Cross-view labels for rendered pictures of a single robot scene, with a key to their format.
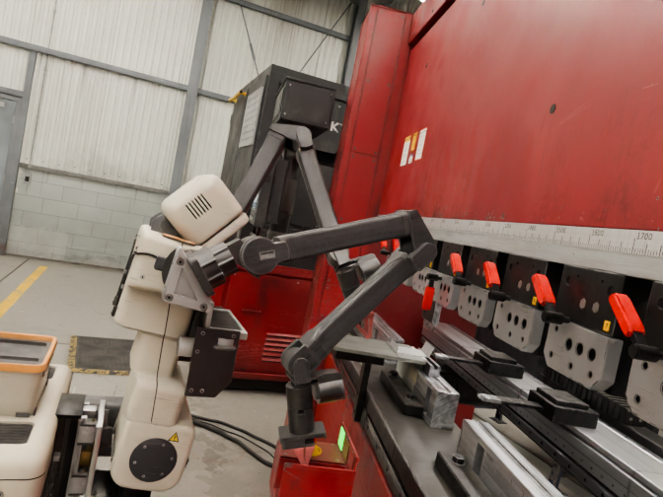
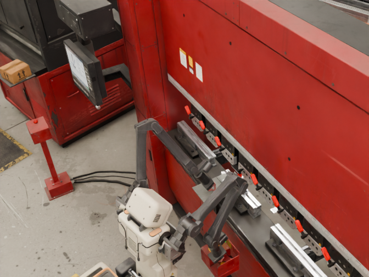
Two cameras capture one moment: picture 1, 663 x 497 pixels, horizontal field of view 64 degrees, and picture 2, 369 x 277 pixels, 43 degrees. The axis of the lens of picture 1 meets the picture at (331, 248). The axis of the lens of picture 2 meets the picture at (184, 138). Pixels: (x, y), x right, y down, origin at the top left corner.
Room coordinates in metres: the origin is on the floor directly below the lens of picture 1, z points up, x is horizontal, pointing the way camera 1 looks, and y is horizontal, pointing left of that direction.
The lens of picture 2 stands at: (-0.46, 0.62, 3.20)
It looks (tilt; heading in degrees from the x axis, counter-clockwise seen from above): 39 degrees down; 343
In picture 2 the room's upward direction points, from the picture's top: 5 degrees counter-clockwise
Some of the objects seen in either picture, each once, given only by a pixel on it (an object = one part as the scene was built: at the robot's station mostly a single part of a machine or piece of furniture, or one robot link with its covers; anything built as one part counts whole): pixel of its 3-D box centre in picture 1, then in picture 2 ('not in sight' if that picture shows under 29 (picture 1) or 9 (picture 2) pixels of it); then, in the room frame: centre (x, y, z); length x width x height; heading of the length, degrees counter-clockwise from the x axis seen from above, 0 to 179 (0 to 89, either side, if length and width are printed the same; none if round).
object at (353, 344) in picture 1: (374, 347); (216, 188); (1.54, -0.18, 1.00); 0.26 x 0.18 x 0.01; 97
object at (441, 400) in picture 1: (422, 385); (240, 192); (1.51, -0.33, 0.92); 0.39 x 0.06 x 0.10; 7
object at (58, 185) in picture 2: not in sight; (48, 158); (3.07, 0.85, 0.41); 0.25 x 0.20 x 0.83; 97
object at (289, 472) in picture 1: (311, 470); (219, 255); (1.22, -0.05, 0.75); 0.20 x 0.16 x 0.18; 9
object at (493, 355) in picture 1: (475, 359); not in sight; (1.58, -0.49, 1.01); 0.26 x 0.12 x 0.05; 97
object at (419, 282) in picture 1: (436, 267); (233, 148); (1.58, -0.32, 1.26); 0.15 x 0.09 x 0.17; 7
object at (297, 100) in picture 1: (288, 174); (91, 51); (2.74, 0.29, 1.53); 0.51 x 0.25 x 0.85; 12
